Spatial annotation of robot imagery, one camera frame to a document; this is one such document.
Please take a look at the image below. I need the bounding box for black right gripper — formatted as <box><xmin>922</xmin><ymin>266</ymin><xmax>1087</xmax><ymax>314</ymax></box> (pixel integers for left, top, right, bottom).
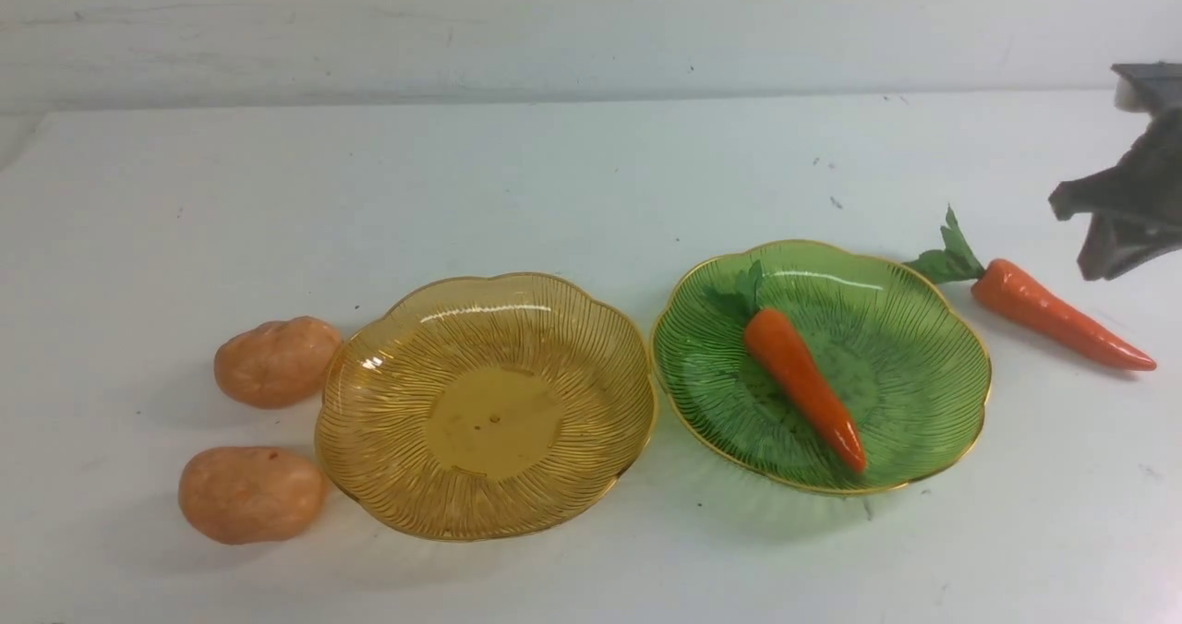
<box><xmin>1048</xmin><ymin>61</ymin><xmax>1181</xmax><ymax>281</ymax></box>

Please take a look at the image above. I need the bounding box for toy carrot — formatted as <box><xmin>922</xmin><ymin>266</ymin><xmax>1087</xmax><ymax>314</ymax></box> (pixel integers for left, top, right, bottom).
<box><xmin>905</xmin><ymin>208</ymin><xmax>1157</xmax><ymax>372</ymax></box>
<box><xmin>704</xmin><ymin>259</ymin><xmax>868</xmax><ymax>475</ymax></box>

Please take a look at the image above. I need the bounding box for toy potato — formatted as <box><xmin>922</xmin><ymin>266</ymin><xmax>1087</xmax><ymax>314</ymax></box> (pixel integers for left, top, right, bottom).
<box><xmin>177</xmin><ymin>446</ymin><xmax>329</xmax><ymax>546</ymax></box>
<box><xmin>212</xmin><ymin>316</ymin><xmax>344</xmax><ymax>410</ymax></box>

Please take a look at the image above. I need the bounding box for green ribbed plastic plate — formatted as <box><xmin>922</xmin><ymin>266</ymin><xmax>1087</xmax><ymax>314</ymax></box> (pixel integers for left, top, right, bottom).
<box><xmin>651</xmin><ymin>240</ymin><xmax>993</xmax><ymax>498</ymax></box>

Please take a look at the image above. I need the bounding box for amber ribbed plastic plate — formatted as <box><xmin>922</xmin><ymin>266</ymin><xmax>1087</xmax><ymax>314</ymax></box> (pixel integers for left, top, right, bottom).
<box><xmin>313</xmin><ymin>273</ymin><xmax>658</xmax><ymax>542</ymax></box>

